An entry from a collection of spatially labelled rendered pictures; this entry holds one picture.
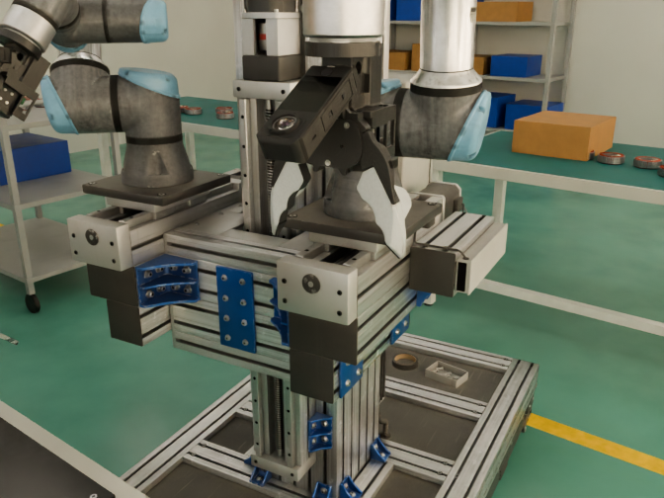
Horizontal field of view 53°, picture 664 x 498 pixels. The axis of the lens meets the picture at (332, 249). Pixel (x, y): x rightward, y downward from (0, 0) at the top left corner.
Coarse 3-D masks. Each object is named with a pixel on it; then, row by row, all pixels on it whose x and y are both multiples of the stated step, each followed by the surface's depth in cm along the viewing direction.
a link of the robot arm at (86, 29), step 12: (84, 0) 116; (96, 0) 117; (84, 12) 115; (96, 12) 115; (72, 24) 113; (84, 24) 115; (96, 24) 116; (60, 36) 115; (72, 36) 116; (84, 36) 117; (96, 36) 117; (60, 48) 121; (72, 48) 120
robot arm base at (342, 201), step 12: (336, 168) 116; (360, 168) 112; (396, 168) 116; (336, 180) 115; (348, 180) 114; (396, 180) 116; (336, 192) 115; (348, 192) 114; (324, 204) 118; (336, 204) 115; (348, 204) 114; (360, 204) 113; (336, 216) 115; (348, 216) 114; (360, 216) 113; (372, 216) 113
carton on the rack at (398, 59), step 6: (390, 54) 707; (396, 54) 702; (402, 54) 698; (408, 54) 702; (390, 60) 709; (396, 60) 704; (402, 60) 700; (408, 60) 704; (390, 66) 710; (396, 66) 706; (402, 66) 702; (408, 66) 707
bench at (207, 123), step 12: (204, 108) 452; (192, 120) 403; (204, 120) 403; (216, 120) 403; (228, 120) 403; (192, 132) 518; (204, 132) 386; (216, 132) 379; (228, 132) 373; (108, 144) 460; (192, 144) 521; (108, 156) 462; (192, 156) 523; (108, 168) 464
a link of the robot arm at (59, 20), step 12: (24, 0) 104; (36, 0) 104; (48, 0) 105; (60, 0) 106; (72, 0) 109; (36, 12) 104; (48, 12) 105; (60, 12) 107; (72, 12) 111; (60, 24) 109
